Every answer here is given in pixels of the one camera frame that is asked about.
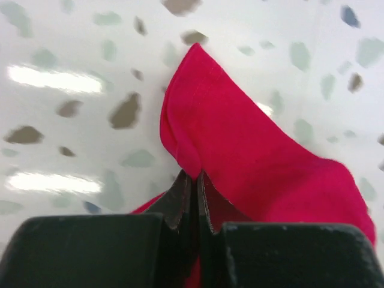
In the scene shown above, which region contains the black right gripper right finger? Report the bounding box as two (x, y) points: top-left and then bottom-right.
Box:
(196, 173), (383, 287)

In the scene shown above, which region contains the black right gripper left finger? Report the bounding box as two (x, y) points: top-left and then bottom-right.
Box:
(1, 172), (192, 287)

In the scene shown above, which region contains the pink red t-shirt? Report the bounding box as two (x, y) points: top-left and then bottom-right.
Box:
(130, 42), (377, 288)

